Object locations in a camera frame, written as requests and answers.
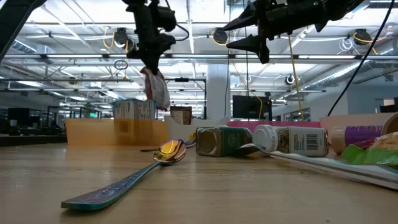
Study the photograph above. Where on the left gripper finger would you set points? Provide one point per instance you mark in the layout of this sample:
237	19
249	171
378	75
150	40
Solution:
146	65
156	65

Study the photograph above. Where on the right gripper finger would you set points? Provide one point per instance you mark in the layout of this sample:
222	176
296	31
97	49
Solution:
248	43
245	17

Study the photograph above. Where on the red white ramen packet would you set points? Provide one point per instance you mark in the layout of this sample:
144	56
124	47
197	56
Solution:
157	90

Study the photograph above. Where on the brown orange snack packet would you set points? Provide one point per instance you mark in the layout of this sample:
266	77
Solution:
182	115

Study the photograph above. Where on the purple yellow small spoon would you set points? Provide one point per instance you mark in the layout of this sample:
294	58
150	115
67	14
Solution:
161	147

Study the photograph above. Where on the green-lid spice jar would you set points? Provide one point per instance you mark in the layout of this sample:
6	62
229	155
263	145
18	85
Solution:
224	141

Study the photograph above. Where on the white-lid spice jar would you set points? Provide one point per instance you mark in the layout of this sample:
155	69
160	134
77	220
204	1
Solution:
295	141

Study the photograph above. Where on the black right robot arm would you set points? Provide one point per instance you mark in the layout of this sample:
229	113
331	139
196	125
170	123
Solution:
339	7

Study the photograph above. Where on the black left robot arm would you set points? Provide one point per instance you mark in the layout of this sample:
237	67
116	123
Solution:
18	21

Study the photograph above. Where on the black monitor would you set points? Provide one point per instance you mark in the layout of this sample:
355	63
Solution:
252	107

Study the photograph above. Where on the white plastic bin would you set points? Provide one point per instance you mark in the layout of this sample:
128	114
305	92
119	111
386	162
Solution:
177	132

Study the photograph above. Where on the red plastic tray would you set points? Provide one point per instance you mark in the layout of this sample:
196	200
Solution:
280	124

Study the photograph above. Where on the translucent orange tray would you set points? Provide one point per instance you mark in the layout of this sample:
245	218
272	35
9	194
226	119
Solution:
90	132

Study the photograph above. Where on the purple-label spice jar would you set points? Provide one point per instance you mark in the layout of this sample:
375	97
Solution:
360	135

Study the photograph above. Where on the green chili ramen packet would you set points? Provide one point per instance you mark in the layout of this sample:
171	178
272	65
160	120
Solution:
373	155

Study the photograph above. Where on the black background rig frame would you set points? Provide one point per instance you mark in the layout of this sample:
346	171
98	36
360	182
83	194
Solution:
186	80

